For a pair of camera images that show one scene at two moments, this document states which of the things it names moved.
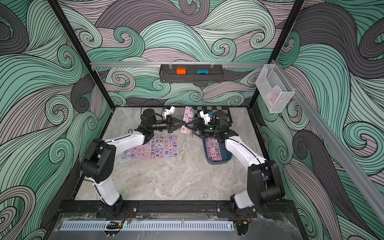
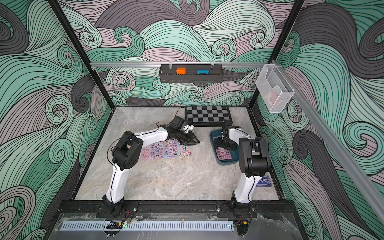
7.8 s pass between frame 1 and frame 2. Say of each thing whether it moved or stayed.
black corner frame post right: stayed
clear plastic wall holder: stayed
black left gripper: moved
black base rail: stayed
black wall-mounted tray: stayed
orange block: stayed
